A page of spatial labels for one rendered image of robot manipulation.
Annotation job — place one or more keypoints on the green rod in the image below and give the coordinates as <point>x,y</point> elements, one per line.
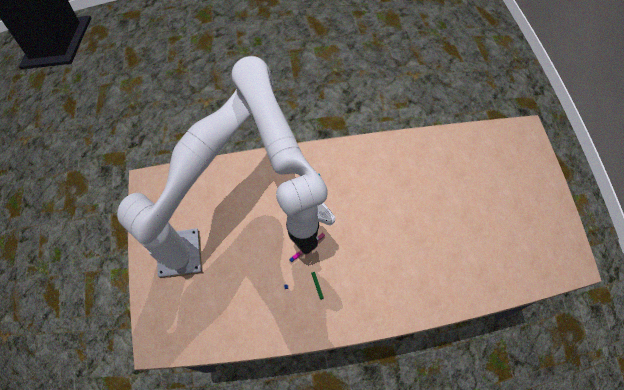
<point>317,285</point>

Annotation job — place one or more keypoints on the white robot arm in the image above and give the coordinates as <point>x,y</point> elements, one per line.
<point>298,197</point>

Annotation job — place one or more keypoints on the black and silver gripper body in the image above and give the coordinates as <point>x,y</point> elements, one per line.
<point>305,237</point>

